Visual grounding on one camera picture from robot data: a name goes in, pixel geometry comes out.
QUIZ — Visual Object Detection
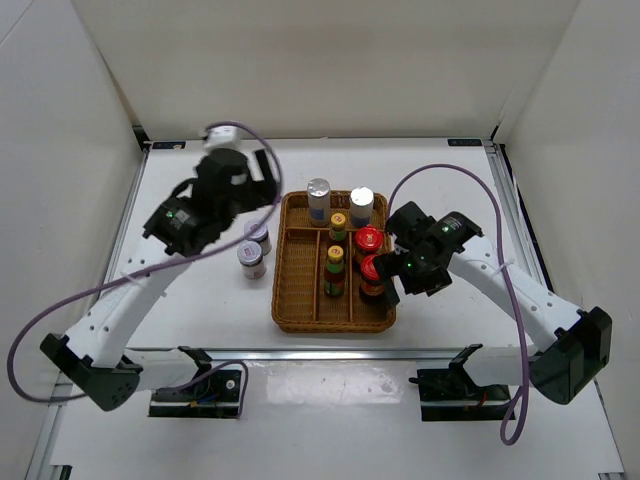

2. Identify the brown wicker divided tray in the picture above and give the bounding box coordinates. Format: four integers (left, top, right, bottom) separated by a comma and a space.
272, 191, 396, 334

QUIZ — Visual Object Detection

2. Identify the yellow-cap sauce bottle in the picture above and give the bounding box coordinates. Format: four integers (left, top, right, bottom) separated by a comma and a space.
323, 245, 346, 297
329, 212, 348, 243

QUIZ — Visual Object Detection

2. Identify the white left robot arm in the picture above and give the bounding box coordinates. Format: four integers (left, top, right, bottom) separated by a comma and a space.
40, 148, 281, 412

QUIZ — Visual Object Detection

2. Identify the grey-lid spice jar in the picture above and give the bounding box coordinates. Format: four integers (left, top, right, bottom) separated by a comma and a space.
237, 241, 266, 279
244, 220, 272, 255

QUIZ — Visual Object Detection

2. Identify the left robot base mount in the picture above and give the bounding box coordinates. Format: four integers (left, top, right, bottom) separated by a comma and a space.
147, 360, 249, 419

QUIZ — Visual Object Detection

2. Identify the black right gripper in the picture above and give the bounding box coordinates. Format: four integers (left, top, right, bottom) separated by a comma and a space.
372, 244, 452, 310

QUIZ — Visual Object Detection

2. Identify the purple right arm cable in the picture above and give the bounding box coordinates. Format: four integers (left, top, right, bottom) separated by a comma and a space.
387, 163, 534, 447

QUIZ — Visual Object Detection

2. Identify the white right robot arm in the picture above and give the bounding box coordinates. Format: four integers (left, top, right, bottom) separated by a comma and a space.
386, 202, 612, 405

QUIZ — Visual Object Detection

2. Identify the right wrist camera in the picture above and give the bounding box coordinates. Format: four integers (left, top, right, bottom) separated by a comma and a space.
385, 201, 436, 250

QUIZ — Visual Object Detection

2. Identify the red-lid sauce jar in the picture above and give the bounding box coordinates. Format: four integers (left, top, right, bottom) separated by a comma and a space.
359, 254, 385, 303
353, 225, 385, 267

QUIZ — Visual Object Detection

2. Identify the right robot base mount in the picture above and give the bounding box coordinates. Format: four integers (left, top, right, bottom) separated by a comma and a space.
408, 363, 512, 422

